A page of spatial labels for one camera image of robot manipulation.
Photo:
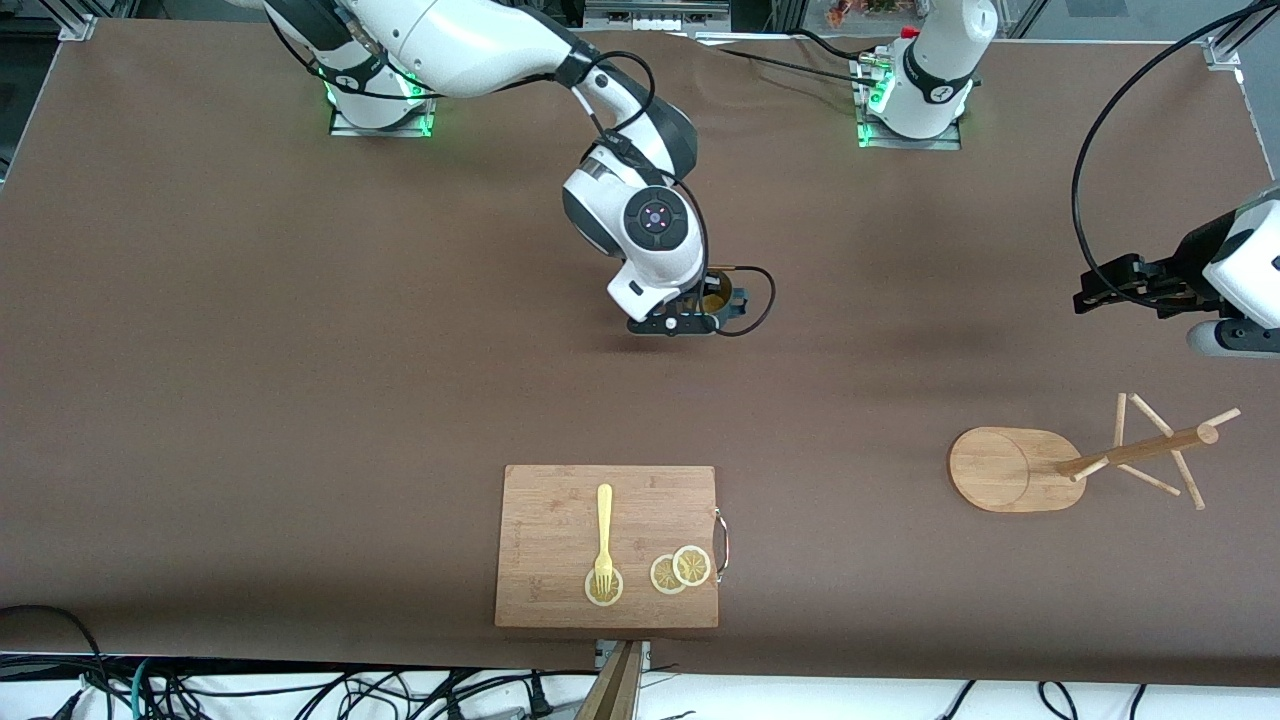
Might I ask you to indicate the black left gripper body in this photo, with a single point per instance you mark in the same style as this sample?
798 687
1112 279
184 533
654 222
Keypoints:
1193 256

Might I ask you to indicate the teal cup yellow inside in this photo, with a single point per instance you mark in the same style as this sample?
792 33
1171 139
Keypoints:
716 300

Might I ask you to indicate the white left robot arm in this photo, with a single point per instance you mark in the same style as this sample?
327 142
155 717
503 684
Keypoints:
930 70

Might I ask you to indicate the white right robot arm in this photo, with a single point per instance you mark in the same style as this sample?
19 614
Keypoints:
650 220

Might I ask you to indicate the wooden cup rack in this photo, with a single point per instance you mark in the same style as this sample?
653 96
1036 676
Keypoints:
1000 470

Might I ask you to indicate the yellow plastic fork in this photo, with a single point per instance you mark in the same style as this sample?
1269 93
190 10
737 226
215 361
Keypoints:
604 520

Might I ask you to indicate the bamboo cutting board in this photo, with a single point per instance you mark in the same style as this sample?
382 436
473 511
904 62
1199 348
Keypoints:
560 520

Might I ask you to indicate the lemon slice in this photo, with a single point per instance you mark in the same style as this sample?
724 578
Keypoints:
692 566
590 596

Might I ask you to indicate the white power strip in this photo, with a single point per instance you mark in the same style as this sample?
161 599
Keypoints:
650 15

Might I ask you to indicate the aluminium frame profile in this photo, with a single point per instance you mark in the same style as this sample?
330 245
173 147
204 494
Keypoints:
1225 48

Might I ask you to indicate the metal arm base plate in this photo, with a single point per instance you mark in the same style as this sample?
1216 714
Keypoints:
930 144
400 131

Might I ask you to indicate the metal bracket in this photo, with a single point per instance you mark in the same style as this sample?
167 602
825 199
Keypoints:
645 655

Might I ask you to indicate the wooden post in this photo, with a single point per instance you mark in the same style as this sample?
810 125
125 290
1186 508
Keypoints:
615 690

